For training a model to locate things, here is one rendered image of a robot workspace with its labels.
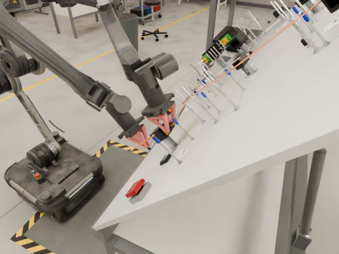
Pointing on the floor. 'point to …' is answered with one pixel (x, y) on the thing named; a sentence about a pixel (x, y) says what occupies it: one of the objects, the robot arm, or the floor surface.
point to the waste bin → (130, 27)
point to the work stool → (152, 17)
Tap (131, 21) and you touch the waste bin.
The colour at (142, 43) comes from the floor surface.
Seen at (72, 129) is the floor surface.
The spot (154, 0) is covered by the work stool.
